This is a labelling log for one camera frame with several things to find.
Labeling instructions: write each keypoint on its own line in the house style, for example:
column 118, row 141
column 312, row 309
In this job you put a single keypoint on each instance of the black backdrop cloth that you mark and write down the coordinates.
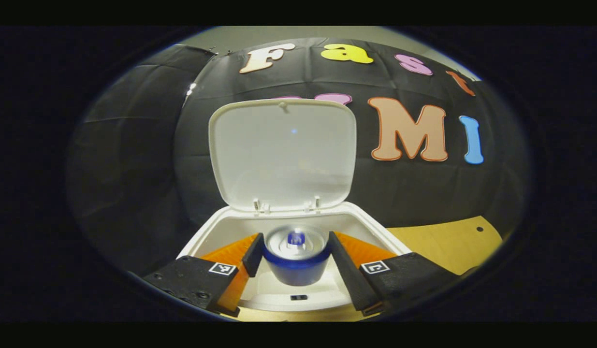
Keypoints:
column 409, row 188

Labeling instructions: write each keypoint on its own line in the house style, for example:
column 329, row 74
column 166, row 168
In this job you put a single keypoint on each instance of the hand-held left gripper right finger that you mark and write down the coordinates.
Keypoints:
column 344, row 270

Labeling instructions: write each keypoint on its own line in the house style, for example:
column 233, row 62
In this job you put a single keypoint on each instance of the white desktop garbage bin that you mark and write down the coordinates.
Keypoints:
column 283, row 154

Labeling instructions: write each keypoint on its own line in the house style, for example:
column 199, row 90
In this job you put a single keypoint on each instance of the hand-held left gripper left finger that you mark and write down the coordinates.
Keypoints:
column 254, row 256

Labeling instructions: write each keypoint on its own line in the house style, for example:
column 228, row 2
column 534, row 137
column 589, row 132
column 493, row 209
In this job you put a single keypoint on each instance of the blue pop can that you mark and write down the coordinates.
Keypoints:
column 296, row 270

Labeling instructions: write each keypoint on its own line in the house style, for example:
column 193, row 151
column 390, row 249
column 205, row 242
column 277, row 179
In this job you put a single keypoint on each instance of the wooden desktop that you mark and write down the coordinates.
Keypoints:
column 443, row 241

